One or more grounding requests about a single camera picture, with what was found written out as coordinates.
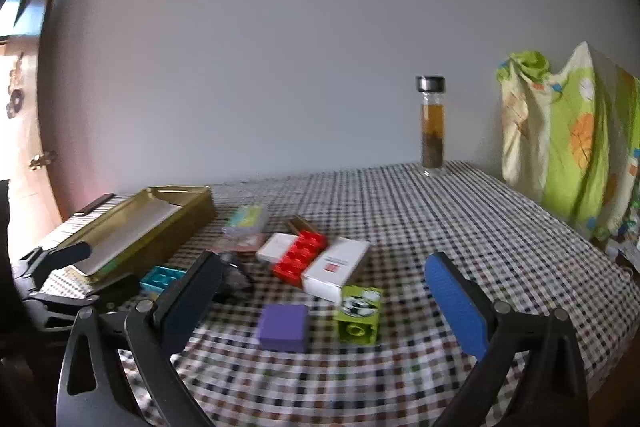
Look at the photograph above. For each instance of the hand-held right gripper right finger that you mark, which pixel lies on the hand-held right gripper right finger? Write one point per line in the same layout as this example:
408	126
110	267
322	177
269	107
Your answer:
452	302

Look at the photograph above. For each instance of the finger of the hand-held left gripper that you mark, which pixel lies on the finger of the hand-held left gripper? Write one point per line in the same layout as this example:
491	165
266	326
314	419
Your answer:
117	288
70	253

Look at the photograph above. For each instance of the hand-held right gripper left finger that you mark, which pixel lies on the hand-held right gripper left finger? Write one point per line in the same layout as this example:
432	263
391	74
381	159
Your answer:
187	307

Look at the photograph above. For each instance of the teal toy brick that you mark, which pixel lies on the teal toy brick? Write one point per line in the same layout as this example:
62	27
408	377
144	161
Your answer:
160	278

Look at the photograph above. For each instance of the gold metal tin box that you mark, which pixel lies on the gold metal tin box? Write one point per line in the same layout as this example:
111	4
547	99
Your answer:
150	232

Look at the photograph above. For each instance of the purple cube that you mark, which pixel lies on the purple cube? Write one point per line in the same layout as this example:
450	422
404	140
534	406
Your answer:
282	327

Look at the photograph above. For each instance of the green toy block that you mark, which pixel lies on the green toy block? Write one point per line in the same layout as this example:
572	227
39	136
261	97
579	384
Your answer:
357	329

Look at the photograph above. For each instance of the clear floss pick box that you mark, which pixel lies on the clear floss pick box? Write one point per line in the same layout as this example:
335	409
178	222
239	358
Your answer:
245	219

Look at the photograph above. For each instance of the small white plastic case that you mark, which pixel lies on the small white plastic case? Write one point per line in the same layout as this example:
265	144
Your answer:
275	247

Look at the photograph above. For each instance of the red toy brick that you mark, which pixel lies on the red toy brick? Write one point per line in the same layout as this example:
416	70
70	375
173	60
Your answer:
297	259

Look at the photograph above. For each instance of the white carton box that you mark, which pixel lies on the white carton box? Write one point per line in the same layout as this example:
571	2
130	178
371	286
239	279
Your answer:
335	269

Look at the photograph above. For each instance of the black bar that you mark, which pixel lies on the black bar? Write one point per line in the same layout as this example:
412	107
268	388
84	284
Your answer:
95	204

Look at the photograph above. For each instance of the checked tablecloth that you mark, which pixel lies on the checked tablecloth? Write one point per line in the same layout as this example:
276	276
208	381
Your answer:
400	217

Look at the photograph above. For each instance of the wooden door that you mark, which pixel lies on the wooden door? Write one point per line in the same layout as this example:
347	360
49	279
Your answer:
25	147

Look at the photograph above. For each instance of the glass tea bottle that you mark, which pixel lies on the glass tea bottle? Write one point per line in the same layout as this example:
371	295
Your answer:
431	132

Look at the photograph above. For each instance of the green printed blanket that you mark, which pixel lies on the green printed blanket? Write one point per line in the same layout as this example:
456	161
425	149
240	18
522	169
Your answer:
565	147

